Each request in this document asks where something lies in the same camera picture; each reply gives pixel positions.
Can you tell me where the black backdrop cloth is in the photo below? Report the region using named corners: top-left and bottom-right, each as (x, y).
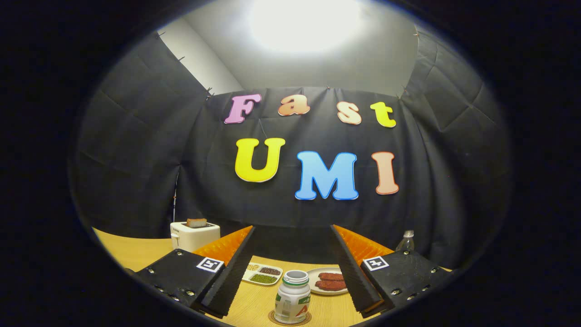
top-left (68, 27), bottom-right (513, 268)

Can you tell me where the cream toaster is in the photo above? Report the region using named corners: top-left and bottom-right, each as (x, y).
top-left (170, 221), bottom-right (221, 253)

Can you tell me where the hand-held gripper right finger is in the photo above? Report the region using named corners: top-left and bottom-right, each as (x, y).
top-left (329, 224), bottom-right (454, 318)

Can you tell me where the round cork coaster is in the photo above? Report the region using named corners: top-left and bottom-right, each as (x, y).
top-left (268, 309), bottom-right (313, 327)

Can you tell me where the white divided bean dish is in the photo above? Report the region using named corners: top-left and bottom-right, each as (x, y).
top-left (241, 263), bottom-right (284, 286)

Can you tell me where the white juice bottle green ring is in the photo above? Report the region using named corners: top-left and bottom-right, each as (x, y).
top-left (274, 270), bottom-right (312, 324)

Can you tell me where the clear plastic water bottle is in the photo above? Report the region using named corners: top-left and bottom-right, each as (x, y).
top-left (396, 230), bottom-right (415, 253)

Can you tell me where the wooden table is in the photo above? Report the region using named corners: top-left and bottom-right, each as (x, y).
top-left (92, 227), bottom-right (454, 327)

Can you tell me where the white round plate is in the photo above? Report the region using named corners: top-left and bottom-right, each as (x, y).
top-left (306, 267), bottom-right (349, 296)

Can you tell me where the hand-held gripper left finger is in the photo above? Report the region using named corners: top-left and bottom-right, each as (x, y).
top-left (136, 226), bottom-right (256, 318)

